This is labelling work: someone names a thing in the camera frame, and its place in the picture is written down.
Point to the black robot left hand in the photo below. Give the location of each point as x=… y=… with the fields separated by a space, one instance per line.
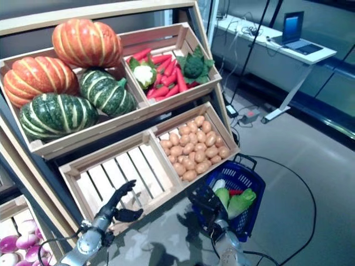
x=111 y=206

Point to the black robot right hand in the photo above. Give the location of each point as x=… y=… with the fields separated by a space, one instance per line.
x=209 y=205

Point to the green white napa cabbage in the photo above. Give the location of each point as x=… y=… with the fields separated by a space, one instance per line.
x=240 y=203
x=223 y=196
x=219 y=185

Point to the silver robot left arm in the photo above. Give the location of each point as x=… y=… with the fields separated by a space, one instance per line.
x=88 y=243

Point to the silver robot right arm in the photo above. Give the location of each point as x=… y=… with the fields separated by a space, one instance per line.
x=227 y=249

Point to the blue plastic shopping basket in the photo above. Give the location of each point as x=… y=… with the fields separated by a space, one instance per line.
x=259 y=199

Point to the red chili pepper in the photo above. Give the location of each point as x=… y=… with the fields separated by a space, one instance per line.
x=235 y=191

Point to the brown potato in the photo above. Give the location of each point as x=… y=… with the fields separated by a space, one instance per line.
x=179 y=169
x=199 y=120
x=202 y=167
x=176 y=151
x=223 y=152
x=199 y=156
x=219 y=141
x=199 y=147
x=215 y=159
x=211 y=152
x=210 y=138
x=166 y=144
x=206 y=126
x=189 y=163
x=188 y=148
x=189 y=175

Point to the black power adapter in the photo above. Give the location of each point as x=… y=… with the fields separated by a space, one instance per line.
x=231 y=110

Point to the grey power strip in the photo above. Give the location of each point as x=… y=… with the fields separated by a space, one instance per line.
x=249 y=116

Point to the dark green striped pumpkin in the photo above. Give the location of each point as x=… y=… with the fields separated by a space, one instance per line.
x=55 y=116

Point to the green striped pumpkin with stem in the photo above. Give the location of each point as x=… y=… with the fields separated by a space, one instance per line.
x=106 y=92

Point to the red orange carrot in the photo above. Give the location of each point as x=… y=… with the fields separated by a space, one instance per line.
x=172 y=90
x=169 y=80
x=139 y=55
x=181 y=80
x=158 y=92
x=161 y=59
x=169 y=67

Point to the white cauliflower with leaves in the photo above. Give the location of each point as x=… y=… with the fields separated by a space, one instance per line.
x=144 y=74

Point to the green broccoli with leaves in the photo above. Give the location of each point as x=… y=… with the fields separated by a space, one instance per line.
x=192 y=66

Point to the orange striped pumpkin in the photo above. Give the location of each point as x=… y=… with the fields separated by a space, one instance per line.
x=86 y=43
x=38 y=79

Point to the black tripod stand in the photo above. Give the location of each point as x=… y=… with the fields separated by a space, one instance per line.
x=248 y=55

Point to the wooden vegetable display stand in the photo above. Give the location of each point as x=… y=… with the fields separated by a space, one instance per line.
x=83 y=17

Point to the white desk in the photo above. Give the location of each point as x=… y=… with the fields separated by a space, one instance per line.
x=327 y=54

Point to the open grey laptop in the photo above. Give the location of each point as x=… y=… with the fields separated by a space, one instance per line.
x=292 y=26

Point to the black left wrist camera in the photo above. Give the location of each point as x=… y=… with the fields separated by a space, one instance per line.
x=108 y=239

